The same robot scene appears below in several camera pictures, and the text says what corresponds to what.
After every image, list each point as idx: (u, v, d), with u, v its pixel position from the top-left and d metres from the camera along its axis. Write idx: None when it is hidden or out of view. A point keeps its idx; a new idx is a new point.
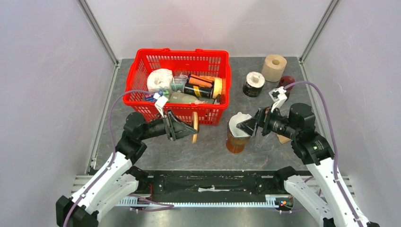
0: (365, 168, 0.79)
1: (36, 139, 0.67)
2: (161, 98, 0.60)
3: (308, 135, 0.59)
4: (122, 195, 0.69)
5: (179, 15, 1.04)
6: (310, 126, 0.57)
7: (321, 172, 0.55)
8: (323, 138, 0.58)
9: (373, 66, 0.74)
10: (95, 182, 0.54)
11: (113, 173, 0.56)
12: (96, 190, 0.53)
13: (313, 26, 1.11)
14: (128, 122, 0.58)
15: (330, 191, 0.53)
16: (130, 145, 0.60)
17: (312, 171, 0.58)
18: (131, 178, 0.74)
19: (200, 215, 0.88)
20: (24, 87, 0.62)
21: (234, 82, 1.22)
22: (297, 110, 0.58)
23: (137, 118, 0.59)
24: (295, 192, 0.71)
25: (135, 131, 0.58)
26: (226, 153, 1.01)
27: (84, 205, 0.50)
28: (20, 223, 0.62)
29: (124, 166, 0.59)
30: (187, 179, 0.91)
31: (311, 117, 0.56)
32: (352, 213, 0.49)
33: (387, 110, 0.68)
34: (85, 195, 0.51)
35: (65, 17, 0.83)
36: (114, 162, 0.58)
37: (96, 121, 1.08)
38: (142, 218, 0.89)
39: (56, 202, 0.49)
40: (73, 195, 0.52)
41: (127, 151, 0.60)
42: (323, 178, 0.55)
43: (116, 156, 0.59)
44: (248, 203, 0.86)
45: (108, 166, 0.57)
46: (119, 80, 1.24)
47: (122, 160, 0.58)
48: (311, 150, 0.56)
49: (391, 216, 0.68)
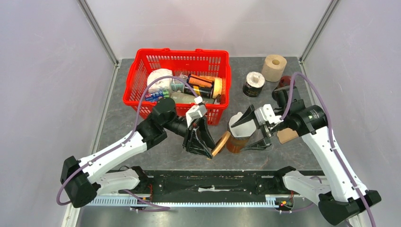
0: (365, 168, 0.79)
1: (36, 139, 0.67)
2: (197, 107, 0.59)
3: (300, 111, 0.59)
4: (121, 187, 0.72)
5: (179, 15, 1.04)
6: (297, 99, 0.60)
7: (318, 142, 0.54)
8: (317, 109, 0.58)
9: (373, 66, 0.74)
10: (105, 154, 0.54)
11: (124, 151, 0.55)
12: (103, 162, 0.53)
13: (313, 26, 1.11)
14: (160, 105, 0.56)
15: (327, 161, 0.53)
16: (150, 130, 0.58)
17: (308, 142, 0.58)
18: (135, 175, 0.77)
19: (200, 215, 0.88)
20: (23, 87, 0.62)
21: (234, 82, 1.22)
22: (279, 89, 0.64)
23: (169, 105, 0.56)
24: (293, 182, 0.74)
25: (161, 117, 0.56)
26: (225, 153, 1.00)
27: (87, 173, 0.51)
28: (19, 223, 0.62)
29: (139, 147, 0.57)
30: (187, 179, 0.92)
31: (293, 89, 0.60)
32: (350, 182, 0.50)
33: (386, 110, 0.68)
34: (92, 163, 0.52)
35: (64, 17, 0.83)
36: (130, 140, 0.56)
37: (96, 121, 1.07)
38: (142, 217, 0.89)
39: (67, 159, 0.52)
40: (82, 159, 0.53)
41: (146, 135, 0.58)
42: (320, 147, 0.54)
43: (134, 135, 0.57)
44: (248, 203, 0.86)
45: (122, 143, 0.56)
46: (119, 80, 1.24)
47: (138, 141, 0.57)
48: (305, 117, 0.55)
49: (392, 216, 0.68)
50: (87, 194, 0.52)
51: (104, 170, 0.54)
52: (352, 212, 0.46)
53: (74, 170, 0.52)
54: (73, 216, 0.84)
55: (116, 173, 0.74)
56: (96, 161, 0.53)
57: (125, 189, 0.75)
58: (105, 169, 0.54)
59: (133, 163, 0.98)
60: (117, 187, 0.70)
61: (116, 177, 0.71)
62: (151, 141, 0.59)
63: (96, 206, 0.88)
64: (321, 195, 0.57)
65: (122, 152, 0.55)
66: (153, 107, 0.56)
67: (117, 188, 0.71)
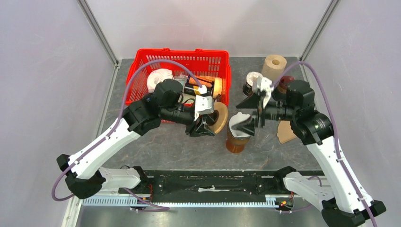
0: (365, 168, 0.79)
1: (36, 139, 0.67)
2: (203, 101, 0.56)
3: (307, 114, 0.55)
4: (122, 185, 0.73)
5: (179, 15, 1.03)
6: (310, 104, 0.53)
7: (324, 153, 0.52)
8: (323, 116, 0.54)
9: (373, 66, 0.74)
10: (90, 150, 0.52)
11: (109, 144, 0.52)
12: (89, 160, 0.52)
13: (313, 26, 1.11)
14: (166, 84, 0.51)
15: (333, 171, 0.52)
16: (141, 114, 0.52)
17: (312, 151, 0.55)
18: (135, 173, 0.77)
19: (200, 215, 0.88)
20: (24, 87, 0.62)
21: (234, 82, 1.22)
22: (294, 87, 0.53)
23: (174, 87, 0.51)
24: (293, 185, 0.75)
25: (163, 97, 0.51)
26: (226, 153, 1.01)
27: (75, 172, 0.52)
28: (19, 223, 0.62)
29: (126, 137, 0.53)
30: (187, 179, 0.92)
31: (310, 93, 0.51)
32: (356, 194, 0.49)
33: (386, 110, 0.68)
34: (78, 162, 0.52)
35: (65, 17, 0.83)
36: (115, 131, 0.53)
37: (96, 121, 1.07)
38: (142, 217, 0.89)
39: (58, 157, 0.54)
40: (71, 157, 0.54)
41: (137, 118, 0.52)
42: (326, 158, 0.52)
43: (120, 125, 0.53)
44: (248, 203, 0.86)
45: (107, 135, 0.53)
46: (119, 80, 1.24)
47: (124, 131, 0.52)
48: (312, 127, 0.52)
49: (392, 216, 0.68)
50: (88, 187, 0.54)
51: (95, 165, 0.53)
52: (357, 223, 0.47)
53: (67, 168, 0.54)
54: (73, 216, 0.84)
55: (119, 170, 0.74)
56: (82, 159, 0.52)
57: (125, 187, 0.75)
58: (95, 164, 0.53)
59: (133, 163, 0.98)
60: (118, 183, 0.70)
61: (118, 172, 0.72)
62: (141, 126, 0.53)
63: (96, 206, 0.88)
64: (324, 202, 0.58)
65: (107, 146, 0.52)
66: (157, 84, 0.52)
67: (118, 185, 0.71)
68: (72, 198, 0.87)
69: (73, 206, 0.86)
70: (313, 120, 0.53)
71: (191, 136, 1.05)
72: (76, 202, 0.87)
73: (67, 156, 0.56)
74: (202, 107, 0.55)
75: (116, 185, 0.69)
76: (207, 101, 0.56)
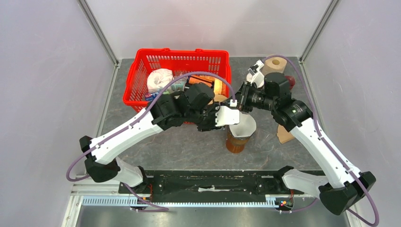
0: (364, 168, 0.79)
1: (36, 139, 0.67)
2: (234, 112, 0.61)
3: (285, 101, 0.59)
4: (124, 180, 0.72)
5: (179, 14, 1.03)
6: (286, 92, 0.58)
7: (305, 133, 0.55)
8: (300, 102, 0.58)
9: (372, 66, 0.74)
10: (112, 136, 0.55)
11: (131, 133, 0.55)
12: (110, 145, 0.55)
13: (313, 26, 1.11)
14: (201, 87, 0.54)
15: (318, 150, 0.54)
16: (168, 108, 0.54)
17: (296, 135, 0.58)
18: (139, 174, 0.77)
19: (200, 215, 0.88)
20: (24, 88, 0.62)
21: (234, 82, 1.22)
22: (271, 78, 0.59)
23: (208, 91, 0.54)
24: (291, 179, 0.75)
25: (196, 98, 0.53)
26: (226, 153, 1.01)
27: (96, 156, 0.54)
28: (19, 223, 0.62)
29: (147, 130, 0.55)
30: (187, 179, 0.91)
31: (285, 82, 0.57)
32: (343, 167, 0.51)
33: (386, 110, 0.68)
34: (100, 146, 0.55)
35: (65, 17, 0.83)
36: (138, 122, 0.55)
37: (96, 121, 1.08)
38: (142, 217, 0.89)
39: (81, 138, 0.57)
40: (94, 139, 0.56)
41: (163, 112, 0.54)
42: (308, 138, 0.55)
43: (145, 116, 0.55)
44: (248, 203, 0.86)
45: (130, 125, 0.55)
46: (119, 80, 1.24)
47: (148, 123, 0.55)
48: (291, 113, 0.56)
49: (392, 217, 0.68)
50: (101, 174, 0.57)
51: (114, 152, 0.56)
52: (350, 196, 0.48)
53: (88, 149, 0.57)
54: (73, 216, 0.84)
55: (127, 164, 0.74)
56: (104, 144, 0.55)
57: (126, 184, 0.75)
58: (115, 151, 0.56)
59: (133, 162, 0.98)
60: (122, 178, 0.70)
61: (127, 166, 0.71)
62: (165, 121, 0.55)
63: (96, 206, 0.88)
64: (321, 187, 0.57)
65: (128, 135, 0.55)
66: (193, 85, 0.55)
67: (121, 180, 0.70)
68: (72, 198, 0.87)
69: (73, 206, 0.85)
70: (291, 107, 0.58)
71: (191, 136, 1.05)
72: (76, 202, 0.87)
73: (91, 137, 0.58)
74: (232, 120, 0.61)
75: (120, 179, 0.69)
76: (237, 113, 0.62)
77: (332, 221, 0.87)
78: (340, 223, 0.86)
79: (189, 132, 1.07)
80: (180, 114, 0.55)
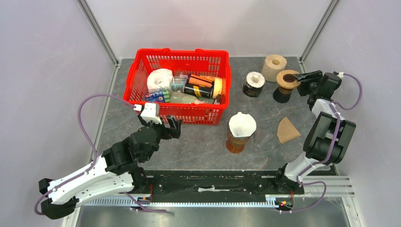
0: (366, 169, 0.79)
1: (35, 138, 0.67)
2: (146, 109, 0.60)
3: (325, 93, 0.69)
4: (113, 192, 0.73)
5: (179, 15, 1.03)
6: (329, 88, 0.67)
7: (318, 101, 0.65)
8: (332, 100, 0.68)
9: (372, 66, 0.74)
10: (69, 180, 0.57)
11: (87, 178, 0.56)
12: (66, 188, 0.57)
13: (313, 26, 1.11)
14: (141, 134, 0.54)
15: (321, 107, 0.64)
16: (120, 156, 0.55)
17: (316, 109, 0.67)
18: (127, 180, 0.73)
19: (200, 215, 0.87)
20: (23, 87, 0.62)
21: (234, 82, 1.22)
22: (329, 74, 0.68)
23: (149, 138, 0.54)
24: (290, 165, 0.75)
25: (138, 146, 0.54)
26: (226, 153, 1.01)
27: (52, 198, 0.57)
28: (17, 223, 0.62)
29: (102, 175, 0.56)
30: (187, 179, 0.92)
31: (332, 81, 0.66)
32: (333, 112, 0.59)
33: (386, 110, 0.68)
34: (56, 190, 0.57)
35: (64, 16, 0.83)
36: (94, 168, 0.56)
37: (96, 121, 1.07)
38: (142, 217, 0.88)
39: (40, 180, 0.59)
40: (51, 182, 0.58)
41: (116, 160, 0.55)
42: (319, 101, 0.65)
43: (98, 161, 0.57)
44: (248, 203, 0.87)
45: (86, 170, 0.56)
46: (119, 80, 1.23)
47: (102, 169, 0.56)
48: (319, 97, 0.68)
49: (393, 218, 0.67)
50: (59, 212, 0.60)
51: (71, 193, 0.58)
52: (323, 120, 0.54)
53: (45, 191, 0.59)
54: (73, 216, 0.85)
55: (106, 179, 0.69)
56: (60, 187, 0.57)
57: (124, 191, 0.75)
58: (71, 193, 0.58)
59: None
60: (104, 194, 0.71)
61: (104, 186, 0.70)
62: (117, 168, 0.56)
63: (96, 207, 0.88)
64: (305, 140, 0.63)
65: (83, 180, 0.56)
66: (133, 133, 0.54)
67: (107, 195, 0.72)
68: None
69: None
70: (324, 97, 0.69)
71: (191, 136, 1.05)
72: None
73: (49, 179, 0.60)
74: (154, 110, 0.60)
75: (104, 196, 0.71)
76: (148, 105, 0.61)
77: (333, 221, 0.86)
78: (341, 223, 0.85)
79: (189, 132, 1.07)
80: (131, 161, 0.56)
